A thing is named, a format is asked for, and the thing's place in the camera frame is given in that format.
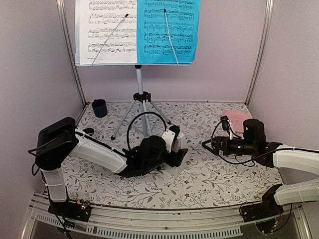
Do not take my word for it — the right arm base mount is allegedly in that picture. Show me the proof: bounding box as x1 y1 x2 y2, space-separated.
239 202 284 235

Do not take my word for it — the floral table mat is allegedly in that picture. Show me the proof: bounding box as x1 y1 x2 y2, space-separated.
62 102 282 210

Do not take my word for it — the pink plate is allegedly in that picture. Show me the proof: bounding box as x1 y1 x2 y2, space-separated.
222 110 252 136

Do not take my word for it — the black right cable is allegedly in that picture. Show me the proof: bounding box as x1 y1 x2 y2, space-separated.
210 120 300 166

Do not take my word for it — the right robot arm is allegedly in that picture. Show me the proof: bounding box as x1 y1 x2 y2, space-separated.
201 117 319 217

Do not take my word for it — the white paper coffee cup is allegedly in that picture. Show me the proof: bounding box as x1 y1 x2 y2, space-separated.
83 127 95 136

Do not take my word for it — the blue sheet music page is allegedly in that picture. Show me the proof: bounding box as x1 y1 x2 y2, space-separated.
137 0 201 65

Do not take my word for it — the aluminium frame post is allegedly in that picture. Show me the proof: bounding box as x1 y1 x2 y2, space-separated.
245 0 274 107
56 0 87 108

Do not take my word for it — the black braided left cable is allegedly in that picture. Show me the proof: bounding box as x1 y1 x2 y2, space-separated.
126 112 167 151

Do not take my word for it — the left aluminium frame post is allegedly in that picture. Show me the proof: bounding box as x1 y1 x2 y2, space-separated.
56 0 87 108

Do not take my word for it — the aluminium front rail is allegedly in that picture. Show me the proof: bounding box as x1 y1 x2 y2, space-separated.
22 193 312 239

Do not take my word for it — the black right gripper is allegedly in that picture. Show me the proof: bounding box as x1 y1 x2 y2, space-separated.
202 136 256 156

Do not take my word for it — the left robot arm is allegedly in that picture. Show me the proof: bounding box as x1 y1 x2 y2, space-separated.
28 117 189 216

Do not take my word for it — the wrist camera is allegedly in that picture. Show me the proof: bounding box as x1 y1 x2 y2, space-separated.
220 116 233 140
161 125 180 153

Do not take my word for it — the white metronome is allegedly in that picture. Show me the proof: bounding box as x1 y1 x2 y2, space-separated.
163 132 190 176

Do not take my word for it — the right aluminium frame post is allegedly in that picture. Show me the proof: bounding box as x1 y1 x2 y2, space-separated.
245 0 274 107

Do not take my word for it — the white sheet music page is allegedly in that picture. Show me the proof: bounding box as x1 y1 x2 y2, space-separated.
75 0 138 66

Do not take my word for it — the dark blue cup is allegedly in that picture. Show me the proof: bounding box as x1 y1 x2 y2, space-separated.
92 99 107 118

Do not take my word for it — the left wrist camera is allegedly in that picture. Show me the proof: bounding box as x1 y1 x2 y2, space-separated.
161 125 180 153

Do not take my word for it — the white perforated music stand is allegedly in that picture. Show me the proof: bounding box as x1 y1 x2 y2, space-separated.
74 0 198 141

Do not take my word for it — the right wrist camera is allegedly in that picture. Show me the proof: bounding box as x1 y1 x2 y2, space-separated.
220 116 233 140

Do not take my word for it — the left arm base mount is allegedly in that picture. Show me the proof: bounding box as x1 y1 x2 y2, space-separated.
48 198 92 222

